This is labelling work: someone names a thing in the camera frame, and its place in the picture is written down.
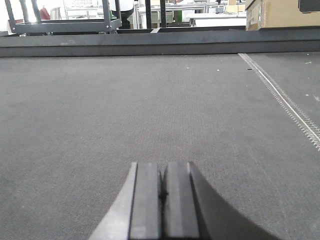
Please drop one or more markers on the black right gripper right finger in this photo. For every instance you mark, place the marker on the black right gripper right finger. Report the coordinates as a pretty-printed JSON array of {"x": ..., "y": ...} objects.
[{"x": 194, "y": 210}]

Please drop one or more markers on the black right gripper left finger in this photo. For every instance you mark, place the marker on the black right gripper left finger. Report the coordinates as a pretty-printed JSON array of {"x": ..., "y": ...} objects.
[{"x": 136, "y": 212}]

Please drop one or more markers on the white work table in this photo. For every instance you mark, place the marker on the white work table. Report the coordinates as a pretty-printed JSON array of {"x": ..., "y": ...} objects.
[{"x": 216, "y": 20}]

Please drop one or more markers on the brown cardboard box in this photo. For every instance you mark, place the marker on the brown cardboard box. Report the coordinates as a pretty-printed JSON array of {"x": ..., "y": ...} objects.
[{"x": 263, "y": 14}]

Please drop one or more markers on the grey metal frame cart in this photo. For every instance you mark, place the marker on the grey metal frame cart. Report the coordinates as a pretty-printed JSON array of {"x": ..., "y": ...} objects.
[{"x": 63, "y": 16}]

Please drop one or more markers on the dark metal conveyor side rail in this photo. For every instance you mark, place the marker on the dark metal conveyor side rail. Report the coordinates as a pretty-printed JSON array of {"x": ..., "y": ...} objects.
[{"x": 165, "y": 42}]

